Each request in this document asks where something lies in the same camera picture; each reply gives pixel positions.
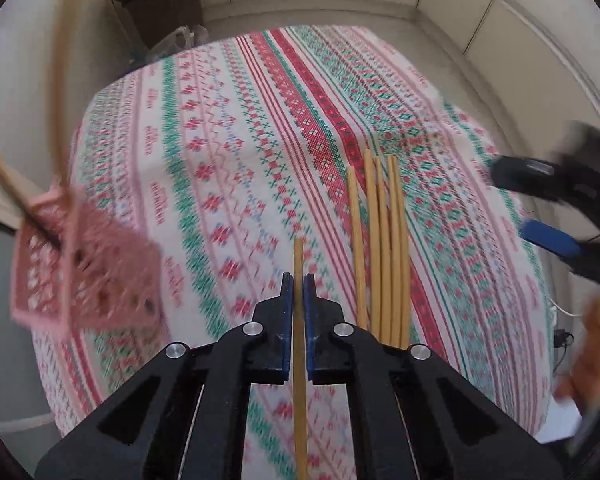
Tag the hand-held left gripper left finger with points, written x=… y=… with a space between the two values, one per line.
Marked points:
x=287 y=310

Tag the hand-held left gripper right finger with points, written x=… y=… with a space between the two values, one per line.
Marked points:
x=309 y=310

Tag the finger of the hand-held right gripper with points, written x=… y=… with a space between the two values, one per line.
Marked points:
x=550 y=240
x=525 y=172

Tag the pink lattice utensil holder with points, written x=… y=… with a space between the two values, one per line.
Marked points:
x=105 y=270

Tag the person's right hand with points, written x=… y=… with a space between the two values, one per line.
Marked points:
x=597 y=345

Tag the black plug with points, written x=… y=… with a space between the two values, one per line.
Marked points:
x=563 y=337

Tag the patterned striped tablecloth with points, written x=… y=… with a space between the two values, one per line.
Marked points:
x=230 y=160

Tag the white paper sheet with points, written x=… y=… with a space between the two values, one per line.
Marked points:
x=562 y=425

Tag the frosted glass sliding door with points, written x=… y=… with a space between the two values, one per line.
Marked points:
x=5 y=370

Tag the crumpled clear plastic bag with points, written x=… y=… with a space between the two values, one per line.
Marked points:
x=180 y=40

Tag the brown plastic bin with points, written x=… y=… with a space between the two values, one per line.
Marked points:
x=155 y=10

